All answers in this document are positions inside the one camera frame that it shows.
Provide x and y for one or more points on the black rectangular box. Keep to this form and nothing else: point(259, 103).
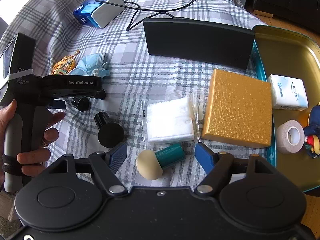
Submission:
point(200, 42)

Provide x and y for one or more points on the grey plaid bed sheet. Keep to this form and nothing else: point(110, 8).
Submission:
point(125, 62)

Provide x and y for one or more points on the blue face mask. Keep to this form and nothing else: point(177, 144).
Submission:
point(90, 62)

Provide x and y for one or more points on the gold textured box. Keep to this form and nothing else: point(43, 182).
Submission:
point(237, 107)

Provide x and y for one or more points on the small black bottle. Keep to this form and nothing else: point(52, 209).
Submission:
point(81, 103)

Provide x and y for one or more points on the blue cardboard box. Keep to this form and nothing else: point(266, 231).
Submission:
point(85, 10)

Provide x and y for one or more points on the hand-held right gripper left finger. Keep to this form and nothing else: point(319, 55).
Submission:
point(117, 155)

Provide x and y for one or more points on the black makeup sponge brush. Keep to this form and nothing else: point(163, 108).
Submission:
point(110, 132)

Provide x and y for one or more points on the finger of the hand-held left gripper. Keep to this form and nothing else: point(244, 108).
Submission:
point(98, 94)
point(58, 104)

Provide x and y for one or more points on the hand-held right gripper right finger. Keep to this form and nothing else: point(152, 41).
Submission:
point(203, 155)

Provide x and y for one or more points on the person's left hand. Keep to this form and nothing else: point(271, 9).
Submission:
point(32, 158)

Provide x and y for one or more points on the white tissue pack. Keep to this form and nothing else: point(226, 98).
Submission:
point(287, 92)

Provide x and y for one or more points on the teal metal tin tray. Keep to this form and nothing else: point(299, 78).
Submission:
point(287, 52)

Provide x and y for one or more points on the orange embroidered pouch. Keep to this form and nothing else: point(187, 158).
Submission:
point(62, 65)

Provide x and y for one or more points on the white tape roll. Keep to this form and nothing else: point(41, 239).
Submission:
point(283, 136)

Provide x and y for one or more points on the white gauze packet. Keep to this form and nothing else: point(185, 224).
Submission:
point(170, 120)

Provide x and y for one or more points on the navy and orange scarf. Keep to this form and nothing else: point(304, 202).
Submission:
point(312, 135)

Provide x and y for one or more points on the silver power bank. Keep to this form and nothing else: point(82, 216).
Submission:
point(108, 11)

